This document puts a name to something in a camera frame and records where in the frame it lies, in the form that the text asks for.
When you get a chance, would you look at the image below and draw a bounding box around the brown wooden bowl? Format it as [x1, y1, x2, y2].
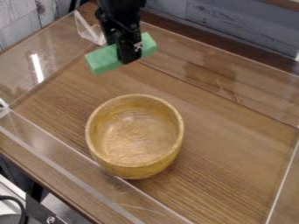
[85, 94, 184, 179]

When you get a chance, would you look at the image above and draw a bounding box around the black cable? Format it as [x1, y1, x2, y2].
[0, 195, 29, 224]

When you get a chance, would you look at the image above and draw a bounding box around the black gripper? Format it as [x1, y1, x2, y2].
[95, 0, 145, 64]

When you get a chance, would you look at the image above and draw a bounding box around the clear acrylic tray wall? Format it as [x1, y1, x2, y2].
[0, 99, 195, 224]

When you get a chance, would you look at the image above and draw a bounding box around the green rectangular block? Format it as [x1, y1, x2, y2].
[84, 32, 157, 76]

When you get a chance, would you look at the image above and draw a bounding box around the clear acrylic corner bracket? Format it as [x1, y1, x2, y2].
[73, 10, 107, 46]

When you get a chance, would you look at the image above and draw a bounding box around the black metal table frame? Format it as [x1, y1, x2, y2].
[0, 156, 91, 224]

